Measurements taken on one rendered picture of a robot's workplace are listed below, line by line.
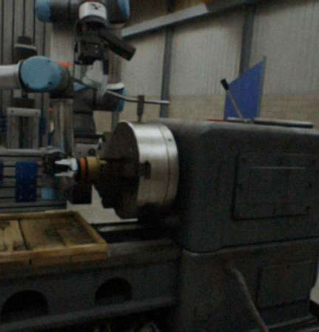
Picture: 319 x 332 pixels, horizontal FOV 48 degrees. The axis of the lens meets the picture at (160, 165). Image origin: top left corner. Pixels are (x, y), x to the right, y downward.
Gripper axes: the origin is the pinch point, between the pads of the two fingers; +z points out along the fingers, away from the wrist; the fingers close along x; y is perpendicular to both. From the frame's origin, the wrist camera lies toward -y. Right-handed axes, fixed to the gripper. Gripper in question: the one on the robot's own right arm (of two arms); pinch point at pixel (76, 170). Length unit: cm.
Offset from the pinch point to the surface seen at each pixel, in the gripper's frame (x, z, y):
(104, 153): 4.6, -5.1, -9.6
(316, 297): -109, -75, -201
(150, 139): 10.4, 7.8, -19.5
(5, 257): -18.6, 15.0, 19.2
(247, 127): 16, 17, -47
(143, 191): -4.2, 11.6, -16.7
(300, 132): 15, 16, -69
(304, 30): 329, -790, -883
